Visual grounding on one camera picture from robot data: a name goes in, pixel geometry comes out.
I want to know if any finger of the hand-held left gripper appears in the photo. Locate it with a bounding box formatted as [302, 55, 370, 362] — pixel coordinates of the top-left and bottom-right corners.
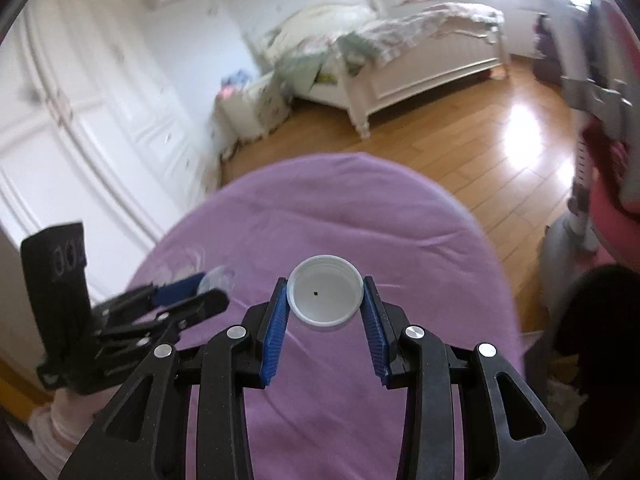
[97, 273, 209, 322]
[97, 290, 231, 357]

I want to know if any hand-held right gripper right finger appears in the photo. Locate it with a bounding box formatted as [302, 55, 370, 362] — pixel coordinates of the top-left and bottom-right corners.
[363, 275, 589, 480]

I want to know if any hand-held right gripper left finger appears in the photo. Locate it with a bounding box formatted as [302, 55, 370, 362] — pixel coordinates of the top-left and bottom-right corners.
[59, 277, 292, 480]

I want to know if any clear plastic container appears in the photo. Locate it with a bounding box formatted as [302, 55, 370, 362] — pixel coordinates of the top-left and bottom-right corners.
[199, 266, 236, 297]

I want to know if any white bottle cap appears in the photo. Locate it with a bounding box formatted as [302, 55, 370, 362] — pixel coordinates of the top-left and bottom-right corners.
[286, 255, 364, 329]

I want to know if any person's left forearm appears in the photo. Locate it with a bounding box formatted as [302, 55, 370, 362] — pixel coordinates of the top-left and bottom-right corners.
[27, 387, 120, 480]

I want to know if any purple tablecloth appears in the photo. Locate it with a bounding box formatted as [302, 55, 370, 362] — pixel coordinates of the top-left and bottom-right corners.
[125, 152, 527, 480]

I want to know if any white wardrobe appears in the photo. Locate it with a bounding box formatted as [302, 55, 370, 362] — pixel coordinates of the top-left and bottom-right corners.
[0, 0, 213, 263]

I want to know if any white nightstand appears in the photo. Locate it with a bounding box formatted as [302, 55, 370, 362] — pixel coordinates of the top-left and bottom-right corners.
[215, 72, 292, 142]

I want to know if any dark cloth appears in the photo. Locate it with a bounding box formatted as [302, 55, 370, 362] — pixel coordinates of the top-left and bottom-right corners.
[549, 264, 640, 397]

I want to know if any white bed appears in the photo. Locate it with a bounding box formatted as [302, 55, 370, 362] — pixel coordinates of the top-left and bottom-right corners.
[260, 1, 512, 139]

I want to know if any grey and pink chair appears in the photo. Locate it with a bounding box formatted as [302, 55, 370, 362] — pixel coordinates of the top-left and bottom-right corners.
[540, 0, 640, 353]

